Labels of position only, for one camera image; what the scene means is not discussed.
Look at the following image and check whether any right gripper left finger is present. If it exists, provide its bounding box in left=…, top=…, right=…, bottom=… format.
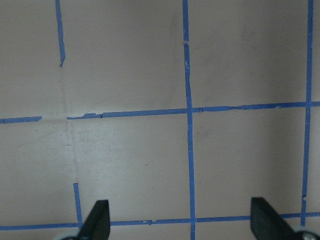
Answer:
left=77, top=199, right=111, bottom=240

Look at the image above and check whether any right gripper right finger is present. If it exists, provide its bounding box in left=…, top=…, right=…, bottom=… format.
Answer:
left=250, top=197, right=299, bottom=240

